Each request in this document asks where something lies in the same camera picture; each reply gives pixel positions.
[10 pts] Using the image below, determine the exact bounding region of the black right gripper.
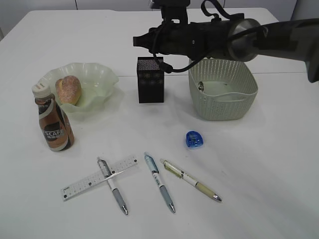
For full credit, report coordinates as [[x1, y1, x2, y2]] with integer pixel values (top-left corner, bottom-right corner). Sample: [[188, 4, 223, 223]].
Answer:
[[133, 21, 231, 60]]

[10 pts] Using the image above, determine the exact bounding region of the paper ball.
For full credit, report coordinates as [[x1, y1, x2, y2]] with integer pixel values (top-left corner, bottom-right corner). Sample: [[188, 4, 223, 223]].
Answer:
[[197, 81, 204, 92]]

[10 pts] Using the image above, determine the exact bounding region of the blue pencil sharpener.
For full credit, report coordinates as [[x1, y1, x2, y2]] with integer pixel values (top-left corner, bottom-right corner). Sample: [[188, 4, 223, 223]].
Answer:
[[185, 130, 204, 148]]

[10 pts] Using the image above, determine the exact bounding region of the cream green pen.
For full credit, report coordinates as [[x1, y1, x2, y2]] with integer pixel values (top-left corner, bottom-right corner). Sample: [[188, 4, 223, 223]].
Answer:
[[160, 159, 222, 203]]

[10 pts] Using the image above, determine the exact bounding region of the sugared bread roll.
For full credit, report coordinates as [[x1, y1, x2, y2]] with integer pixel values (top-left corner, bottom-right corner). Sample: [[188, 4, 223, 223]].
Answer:
[[55, 75, 82, 105]]

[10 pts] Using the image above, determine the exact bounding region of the brown coffee drink bottle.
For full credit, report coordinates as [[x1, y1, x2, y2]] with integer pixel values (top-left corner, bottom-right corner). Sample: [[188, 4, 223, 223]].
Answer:
[[32, 80, 75, 151]]

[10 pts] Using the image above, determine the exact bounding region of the clear plastic ruler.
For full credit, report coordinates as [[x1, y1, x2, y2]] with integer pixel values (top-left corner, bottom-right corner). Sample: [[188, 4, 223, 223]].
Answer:
[[60, 155, 138, 202]]

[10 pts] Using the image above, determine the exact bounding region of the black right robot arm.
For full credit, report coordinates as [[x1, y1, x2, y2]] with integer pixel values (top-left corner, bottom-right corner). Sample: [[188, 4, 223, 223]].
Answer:
[[133, 18, 319, 83]]

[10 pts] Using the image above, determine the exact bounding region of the pale green plastic basket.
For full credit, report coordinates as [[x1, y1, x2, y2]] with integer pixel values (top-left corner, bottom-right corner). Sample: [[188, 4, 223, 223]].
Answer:
[[188, 58, 258, 120]]

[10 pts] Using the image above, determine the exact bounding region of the black perforated pen holder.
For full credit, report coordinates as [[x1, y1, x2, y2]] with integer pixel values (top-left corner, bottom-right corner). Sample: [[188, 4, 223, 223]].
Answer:
[[137, 57, 164, 104]]

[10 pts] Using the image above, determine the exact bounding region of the blue clip grey pen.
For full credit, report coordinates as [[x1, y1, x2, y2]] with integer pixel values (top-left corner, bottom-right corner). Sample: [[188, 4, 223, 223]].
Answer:
[[144, 152, 176, 213]]

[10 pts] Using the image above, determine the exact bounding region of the grey grip clear pen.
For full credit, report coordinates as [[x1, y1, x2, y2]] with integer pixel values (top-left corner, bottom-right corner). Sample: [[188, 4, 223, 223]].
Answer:
[[97, 157, 129, 215]]

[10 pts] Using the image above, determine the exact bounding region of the pale green wavy glass bowl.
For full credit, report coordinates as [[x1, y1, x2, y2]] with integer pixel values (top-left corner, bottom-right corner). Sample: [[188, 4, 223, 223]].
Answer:
[[41, 63, 119, 114]]

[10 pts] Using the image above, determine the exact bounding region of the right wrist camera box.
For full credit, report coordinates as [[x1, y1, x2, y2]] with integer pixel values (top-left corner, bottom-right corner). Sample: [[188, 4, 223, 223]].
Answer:
[[149, 0, 190, 24]]

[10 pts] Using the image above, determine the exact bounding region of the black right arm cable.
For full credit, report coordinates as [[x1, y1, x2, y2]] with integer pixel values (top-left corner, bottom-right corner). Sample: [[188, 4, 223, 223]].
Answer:
[[149, 0, 246, 73]]

